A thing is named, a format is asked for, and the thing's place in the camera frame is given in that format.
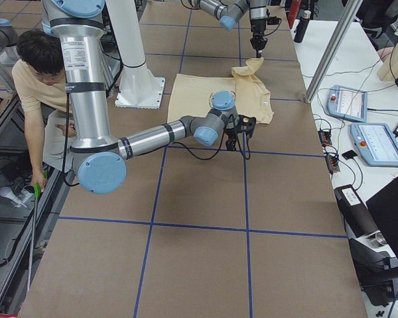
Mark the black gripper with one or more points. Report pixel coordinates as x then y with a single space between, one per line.
231 132
257 29

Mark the cream long-sleeve printed shirt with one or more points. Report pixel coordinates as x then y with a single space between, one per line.
191 95

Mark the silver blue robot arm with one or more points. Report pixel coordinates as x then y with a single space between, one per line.
99 157
230 15

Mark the black water bottle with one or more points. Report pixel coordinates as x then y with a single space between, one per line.
302 26

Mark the red bottle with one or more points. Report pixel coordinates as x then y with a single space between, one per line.
293 12

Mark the far orange circuit board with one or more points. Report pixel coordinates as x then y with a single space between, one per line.
325 137

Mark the orange circuit board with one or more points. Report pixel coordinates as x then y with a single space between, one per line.
325 137
332 162

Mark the far grey teach pendant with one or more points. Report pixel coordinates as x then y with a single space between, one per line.
347 103

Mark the grey teach pendant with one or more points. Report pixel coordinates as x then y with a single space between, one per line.
375 143
347 103

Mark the near orange circuit board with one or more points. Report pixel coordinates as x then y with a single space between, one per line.
332 162

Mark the small black flat device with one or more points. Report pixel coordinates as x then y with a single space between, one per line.
349 154

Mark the near grey teach pendant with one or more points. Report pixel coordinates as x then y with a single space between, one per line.
375 143

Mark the black monitor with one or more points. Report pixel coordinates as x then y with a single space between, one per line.
383 208

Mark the black brown label printer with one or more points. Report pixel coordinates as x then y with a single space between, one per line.
375 266

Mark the person in beige shirt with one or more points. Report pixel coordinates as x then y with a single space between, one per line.
39 79

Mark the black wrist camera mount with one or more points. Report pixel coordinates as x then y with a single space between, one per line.
273 20
246 125

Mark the aluminium frame post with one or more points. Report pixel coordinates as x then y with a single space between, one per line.
334 43

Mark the green handled grabber stick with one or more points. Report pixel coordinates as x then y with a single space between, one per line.
37 193

